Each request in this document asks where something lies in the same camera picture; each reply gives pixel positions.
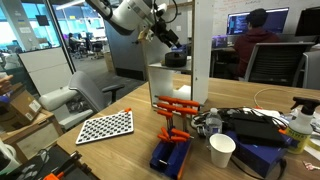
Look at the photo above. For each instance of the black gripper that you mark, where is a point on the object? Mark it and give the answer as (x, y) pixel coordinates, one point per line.
(160, 30)

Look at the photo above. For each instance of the black tape roll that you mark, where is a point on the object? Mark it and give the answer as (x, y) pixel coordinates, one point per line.
(175, 60)

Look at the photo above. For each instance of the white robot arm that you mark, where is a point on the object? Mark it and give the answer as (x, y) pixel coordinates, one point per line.
(128, 13)

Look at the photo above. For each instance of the yellow tape roll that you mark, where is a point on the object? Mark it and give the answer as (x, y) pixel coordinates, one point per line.
(313, 144)

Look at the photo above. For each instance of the bystander bare hand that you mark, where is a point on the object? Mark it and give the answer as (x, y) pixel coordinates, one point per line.
(4, 83)

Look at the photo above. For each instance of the white wooden shelf unit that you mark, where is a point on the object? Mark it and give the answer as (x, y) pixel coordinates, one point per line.
(201, 50)

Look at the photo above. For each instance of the grey door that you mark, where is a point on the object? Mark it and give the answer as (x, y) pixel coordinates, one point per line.
(123, 56)

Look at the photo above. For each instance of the computer monitor with code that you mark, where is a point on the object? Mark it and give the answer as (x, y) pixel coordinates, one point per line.
(238, 23)

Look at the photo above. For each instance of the person in maroon hoodie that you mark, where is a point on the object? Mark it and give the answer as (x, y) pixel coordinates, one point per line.
(254, 45)

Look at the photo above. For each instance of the orange capped marker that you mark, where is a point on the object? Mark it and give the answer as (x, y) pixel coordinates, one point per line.
(126, 110)

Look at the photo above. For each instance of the clear plastic water bottle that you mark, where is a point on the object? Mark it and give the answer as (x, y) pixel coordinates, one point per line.
(213, 125)

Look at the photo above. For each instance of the grey office chair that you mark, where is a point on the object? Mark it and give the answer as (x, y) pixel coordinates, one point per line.
(86, 95)

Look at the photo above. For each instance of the black mesh office chair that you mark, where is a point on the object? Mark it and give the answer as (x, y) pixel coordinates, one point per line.
(276, 63)

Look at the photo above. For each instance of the black white calibration board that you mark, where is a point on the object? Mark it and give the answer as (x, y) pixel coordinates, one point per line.
(105, 127)

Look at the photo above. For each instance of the white paper cup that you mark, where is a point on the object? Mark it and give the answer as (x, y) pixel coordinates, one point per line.
(221, 150)

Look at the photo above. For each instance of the black flat electronic device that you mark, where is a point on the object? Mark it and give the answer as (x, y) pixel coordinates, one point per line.
(256, 129)

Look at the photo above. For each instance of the dark computer monitor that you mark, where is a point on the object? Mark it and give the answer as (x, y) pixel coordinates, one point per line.
(308, 21)

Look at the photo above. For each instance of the grey chair back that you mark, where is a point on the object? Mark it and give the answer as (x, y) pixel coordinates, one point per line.
(311, 70)

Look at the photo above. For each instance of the blue cardboard box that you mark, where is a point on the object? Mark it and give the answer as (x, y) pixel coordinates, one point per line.
(258, 155)

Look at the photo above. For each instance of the spray bottle black trigger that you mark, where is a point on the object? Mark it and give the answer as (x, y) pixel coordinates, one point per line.
(301, 128)

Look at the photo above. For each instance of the brown cardboard box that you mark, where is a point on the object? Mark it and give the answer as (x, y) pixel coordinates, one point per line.
(20, 108)

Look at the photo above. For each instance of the small wooden side table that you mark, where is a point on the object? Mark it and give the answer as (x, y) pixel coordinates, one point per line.
(28, 128)

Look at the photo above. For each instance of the black equipment with orange parts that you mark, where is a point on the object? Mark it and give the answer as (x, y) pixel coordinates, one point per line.
(53, 166)

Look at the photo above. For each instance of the red white wrapped candy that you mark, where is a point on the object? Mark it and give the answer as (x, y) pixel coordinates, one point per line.
(310, 165)

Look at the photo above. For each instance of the white round container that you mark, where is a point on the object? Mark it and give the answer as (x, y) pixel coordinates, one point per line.
(7, 157)

